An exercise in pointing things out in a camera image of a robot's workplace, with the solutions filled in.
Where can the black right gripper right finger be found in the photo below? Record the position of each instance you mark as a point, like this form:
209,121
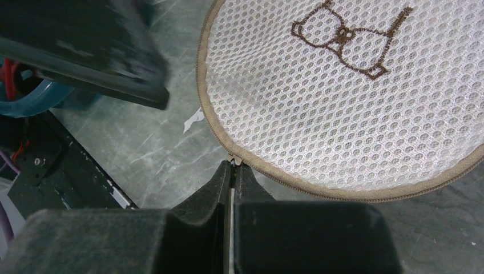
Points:
272,236

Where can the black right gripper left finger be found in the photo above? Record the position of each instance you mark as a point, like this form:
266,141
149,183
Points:
189,238

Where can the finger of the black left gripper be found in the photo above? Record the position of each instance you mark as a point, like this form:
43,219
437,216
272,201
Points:
98,46

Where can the round white mesh pouch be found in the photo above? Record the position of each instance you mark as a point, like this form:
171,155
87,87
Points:
346,100

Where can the red satin bra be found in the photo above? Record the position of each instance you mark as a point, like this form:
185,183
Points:
10,77

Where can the teal plastic basin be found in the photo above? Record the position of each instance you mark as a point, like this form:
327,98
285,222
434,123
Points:
38,95

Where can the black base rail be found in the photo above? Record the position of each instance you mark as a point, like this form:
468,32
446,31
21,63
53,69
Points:
56,172

